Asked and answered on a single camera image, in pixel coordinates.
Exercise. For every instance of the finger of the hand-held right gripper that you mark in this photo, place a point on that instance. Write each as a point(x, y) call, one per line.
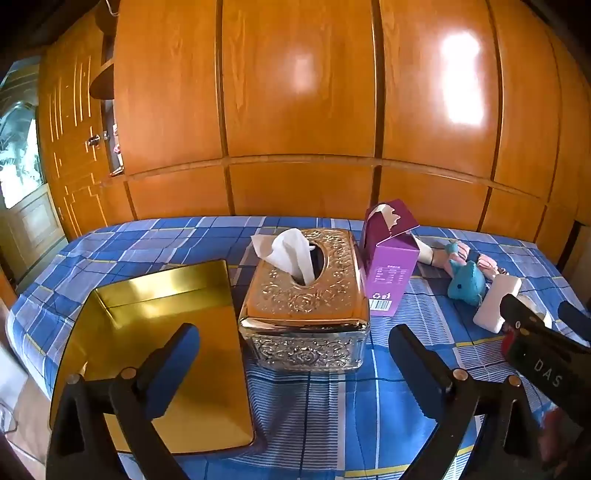
point(519, 310)
point(575, 318)

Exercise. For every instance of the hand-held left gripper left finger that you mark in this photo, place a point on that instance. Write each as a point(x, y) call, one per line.
point(178, 364)

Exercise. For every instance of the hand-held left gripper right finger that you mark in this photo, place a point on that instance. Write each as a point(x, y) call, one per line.
point(415, 369)

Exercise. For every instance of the blue white tissue pack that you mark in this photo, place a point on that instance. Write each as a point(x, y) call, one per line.
point(496, 302)

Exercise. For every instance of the pink fuzzy socks bundle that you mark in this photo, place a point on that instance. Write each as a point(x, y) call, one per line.
point(485, 264)

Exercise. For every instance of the blue plush toy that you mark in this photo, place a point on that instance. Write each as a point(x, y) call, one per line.
point(466, 284)

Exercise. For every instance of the purple carton box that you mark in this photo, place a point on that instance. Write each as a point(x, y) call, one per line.
point(392, 272)

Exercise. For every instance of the blue plaid bedsheet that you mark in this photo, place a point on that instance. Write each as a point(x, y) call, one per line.
point(332, 424)

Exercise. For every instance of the beige fabric item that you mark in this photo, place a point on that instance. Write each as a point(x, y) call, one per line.
point(427, 254)

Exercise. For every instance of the ornate metallic tissue box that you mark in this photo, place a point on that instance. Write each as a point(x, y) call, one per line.
point(304, 314)

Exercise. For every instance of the white tissue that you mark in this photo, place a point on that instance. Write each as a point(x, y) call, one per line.
point(286, 254)

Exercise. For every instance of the metal door knob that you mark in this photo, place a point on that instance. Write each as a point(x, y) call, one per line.
point(94, 141)

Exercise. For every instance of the wooden door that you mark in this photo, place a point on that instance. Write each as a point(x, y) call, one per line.
point(69, 138)

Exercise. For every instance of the glass panelled door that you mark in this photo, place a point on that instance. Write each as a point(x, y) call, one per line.
point(21, 147)

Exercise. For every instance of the wooden wardrobe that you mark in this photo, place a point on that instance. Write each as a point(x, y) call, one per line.
point(300, 92)

